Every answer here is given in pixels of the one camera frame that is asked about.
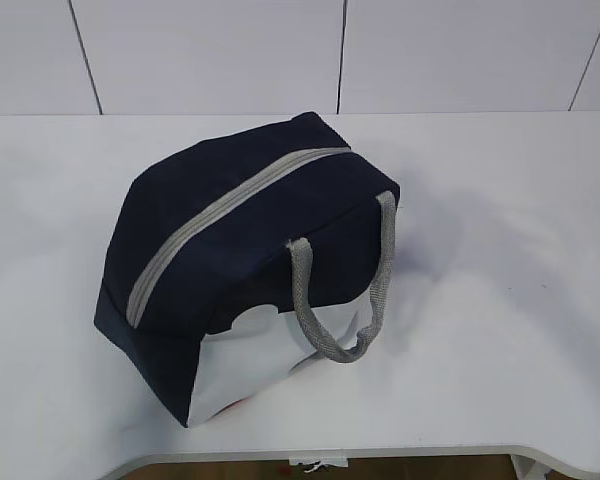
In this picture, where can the navy insulated lunch bag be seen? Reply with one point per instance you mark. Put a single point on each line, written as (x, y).
(242, 256)

